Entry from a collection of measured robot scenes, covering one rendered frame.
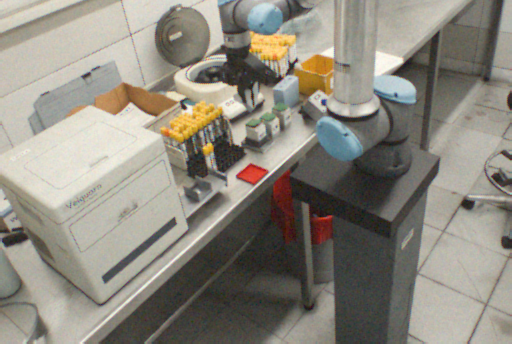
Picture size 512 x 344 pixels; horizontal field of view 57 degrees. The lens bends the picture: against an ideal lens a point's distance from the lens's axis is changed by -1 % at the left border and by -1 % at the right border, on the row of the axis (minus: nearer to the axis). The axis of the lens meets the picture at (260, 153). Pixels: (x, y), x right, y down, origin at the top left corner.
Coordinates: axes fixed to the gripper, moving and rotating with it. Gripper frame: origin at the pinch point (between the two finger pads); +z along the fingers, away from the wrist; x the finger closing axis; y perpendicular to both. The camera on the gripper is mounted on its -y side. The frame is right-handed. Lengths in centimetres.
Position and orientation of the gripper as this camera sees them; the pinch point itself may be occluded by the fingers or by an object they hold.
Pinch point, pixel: (252, 108)
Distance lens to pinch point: 140.5
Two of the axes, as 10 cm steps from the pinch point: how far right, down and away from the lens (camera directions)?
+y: -8.0, -2.8, 5.4
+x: -5.9, 5.3, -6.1
